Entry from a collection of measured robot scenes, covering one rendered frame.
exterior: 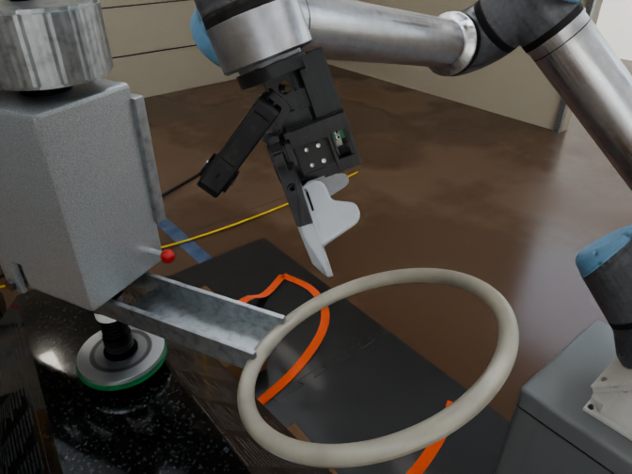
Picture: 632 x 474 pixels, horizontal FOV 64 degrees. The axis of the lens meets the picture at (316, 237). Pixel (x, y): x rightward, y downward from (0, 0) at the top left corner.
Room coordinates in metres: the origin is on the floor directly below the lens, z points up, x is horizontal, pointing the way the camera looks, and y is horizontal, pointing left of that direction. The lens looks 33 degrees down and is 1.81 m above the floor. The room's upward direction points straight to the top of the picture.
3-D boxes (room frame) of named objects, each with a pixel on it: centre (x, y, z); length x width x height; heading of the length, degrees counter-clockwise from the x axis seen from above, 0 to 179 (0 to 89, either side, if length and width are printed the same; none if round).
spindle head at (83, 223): (0.96, 0.57, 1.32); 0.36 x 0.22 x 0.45; 63
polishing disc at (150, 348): (0.93, 0.50, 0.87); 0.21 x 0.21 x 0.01
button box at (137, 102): (1.00, 0.38, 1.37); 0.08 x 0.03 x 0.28; 63
